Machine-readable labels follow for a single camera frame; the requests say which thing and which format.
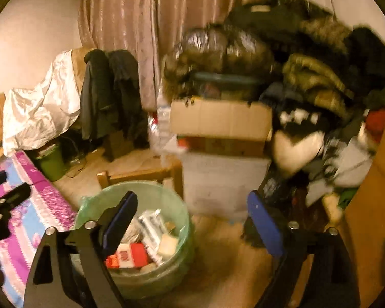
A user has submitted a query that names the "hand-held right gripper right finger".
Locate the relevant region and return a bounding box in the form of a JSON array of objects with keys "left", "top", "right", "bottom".
[{"left": 247, "top": 191, "right": 361, "bottom": 308}]

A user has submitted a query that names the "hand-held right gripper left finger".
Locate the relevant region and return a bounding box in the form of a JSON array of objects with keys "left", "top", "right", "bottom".
[{"left": 22, "top": 191, "right": 138, "bottom": 308}]

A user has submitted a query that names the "white striped packet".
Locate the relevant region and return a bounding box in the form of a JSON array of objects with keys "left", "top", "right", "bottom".
[{"left": 138, "top": 208, "right": 167, "bottom": 260}]

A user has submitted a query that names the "red and white box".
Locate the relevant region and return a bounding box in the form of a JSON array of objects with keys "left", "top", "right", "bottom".
[{"left": 106, "top": 243, "right": 148, "bottom": 269}]

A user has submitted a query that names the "bin with green bag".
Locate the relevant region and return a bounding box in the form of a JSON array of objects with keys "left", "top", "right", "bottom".
[{"left": 74, "top": 180, "right": 195, "bottom": 299}]

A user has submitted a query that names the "beige box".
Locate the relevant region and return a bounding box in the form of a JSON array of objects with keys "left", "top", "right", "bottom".
[{"left": 157, "top": 233, "right": 180, "bottom": 257}]

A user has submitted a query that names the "bed with floral striped sheet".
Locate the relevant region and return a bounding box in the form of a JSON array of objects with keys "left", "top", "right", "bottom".
[{"left": 0, "top": 150, "right": 79, "bottom": 307}]

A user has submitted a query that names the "green bucket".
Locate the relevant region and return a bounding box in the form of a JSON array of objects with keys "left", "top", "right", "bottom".
[{"left": 35, "top": 144, "right": 66, "bottom": 182}]

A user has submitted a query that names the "light wooden stool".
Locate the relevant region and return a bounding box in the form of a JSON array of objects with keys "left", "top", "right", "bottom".
[{"left": 96, "top": 162, "right": 184, "bottom": 196}]

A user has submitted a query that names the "white plastic storage box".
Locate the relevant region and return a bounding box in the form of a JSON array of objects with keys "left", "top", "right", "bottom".
[{"left": 181, "top": 152, "right": 272, "bottom": 222}]

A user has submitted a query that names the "silver satin cloth cover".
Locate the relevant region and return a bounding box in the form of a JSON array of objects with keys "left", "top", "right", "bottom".
[{"left": 3, "top": 51, "right": 84, "bottom": 156}]

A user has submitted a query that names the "flat cardboard box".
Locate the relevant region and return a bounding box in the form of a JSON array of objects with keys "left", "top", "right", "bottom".
[{"left": 176, "top": 136, "right": 268, "bottom": 158}]

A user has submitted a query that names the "orange wooden board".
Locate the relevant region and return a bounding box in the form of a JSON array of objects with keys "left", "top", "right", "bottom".
[{"left": 343, "top": 115, "right": 385, "bottom": 308}]

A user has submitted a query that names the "stack of white packages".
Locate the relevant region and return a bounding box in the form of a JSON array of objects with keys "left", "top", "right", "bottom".
[{"left": 148, "top": 86, "right": 180, "bottom": 155}]

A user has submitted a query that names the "large cardboard box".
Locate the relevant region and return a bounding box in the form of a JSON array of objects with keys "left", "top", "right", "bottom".
[{"left": 169, "top": 98, "right": 274, "bottom": 142}]

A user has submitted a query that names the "black jacket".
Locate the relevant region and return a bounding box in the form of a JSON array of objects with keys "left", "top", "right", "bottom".
[{"left": 109, "top": 50, "right": 148, "bottom": 146}]

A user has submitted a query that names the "dark green jacket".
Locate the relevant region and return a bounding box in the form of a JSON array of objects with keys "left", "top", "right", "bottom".
[{"left": 80, "top": 50, "right": 118, "bottom": 140}]

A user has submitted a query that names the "pile of dark clothes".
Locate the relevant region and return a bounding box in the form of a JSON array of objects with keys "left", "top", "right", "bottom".
[{"left": 162, "top": 0, "right": 385, "bottom": 219}]

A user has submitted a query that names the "pink curtain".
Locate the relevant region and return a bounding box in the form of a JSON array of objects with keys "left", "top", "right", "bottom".
[{"left": 77, "top": 0, "right": 305, "bottom": 111}]

